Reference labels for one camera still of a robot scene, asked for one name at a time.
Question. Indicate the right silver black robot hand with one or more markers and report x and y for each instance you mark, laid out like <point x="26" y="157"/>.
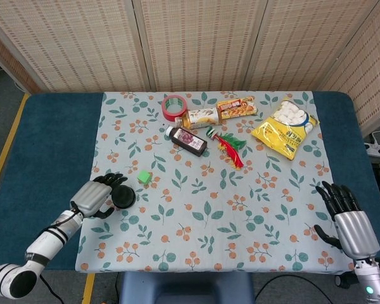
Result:
<point x="358" y="231"/>

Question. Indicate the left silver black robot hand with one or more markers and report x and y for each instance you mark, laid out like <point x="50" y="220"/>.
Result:
<point x="90" y="196"/>

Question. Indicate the black round puck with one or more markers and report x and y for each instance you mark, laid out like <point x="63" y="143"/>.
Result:
<point x="125" y="198"/>

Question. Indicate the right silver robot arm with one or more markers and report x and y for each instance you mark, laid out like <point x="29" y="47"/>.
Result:
<point x="373" y="282"/>

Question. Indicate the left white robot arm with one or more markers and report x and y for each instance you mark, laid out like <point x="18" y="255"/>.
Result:
<point x="47" y="240"/>

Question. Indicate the black caster wheel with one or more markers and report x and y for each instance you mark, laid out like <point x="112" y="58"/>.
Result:
<point x="343" y="281"/>

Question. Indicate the green cube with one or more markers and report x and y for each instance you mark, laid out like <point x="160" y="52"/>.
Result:
<point x="143" y="177"/>

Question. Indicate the dark grape juice bottle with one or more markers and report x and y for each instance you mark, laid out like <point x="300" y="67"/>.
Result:
<point x="188" y="141"/>

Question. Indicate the red tape roll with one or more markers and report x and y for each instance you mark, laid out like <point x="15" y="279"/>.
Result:
<point x="171" y="116"/>

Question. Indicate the floral tablecloth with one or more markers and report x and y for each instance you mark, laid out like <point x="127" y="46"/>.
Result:
<point x="209" y="221"/>

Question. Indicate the yellow marshmallow bag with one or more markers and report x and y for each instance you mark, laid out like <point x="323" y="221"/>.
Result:
<point x="285" y="133"/>

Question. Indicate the yellow tea bottle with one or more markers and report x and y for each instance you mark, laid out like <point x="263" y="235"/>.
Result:
<point x="202" y="117"/>

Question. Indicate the red green feather shuttlecock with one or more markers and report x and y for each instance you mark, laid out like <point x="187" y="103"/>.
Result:
<point x="231" y="149"/>

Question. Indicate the orange snack box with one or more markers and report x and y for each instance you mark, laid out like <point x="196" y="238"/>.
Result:
<point x="237" y="107"/>

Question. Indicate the bamboo folding screen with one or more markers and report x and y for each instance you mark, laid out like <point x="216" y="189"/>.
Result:
<point x="193" y="47"/>

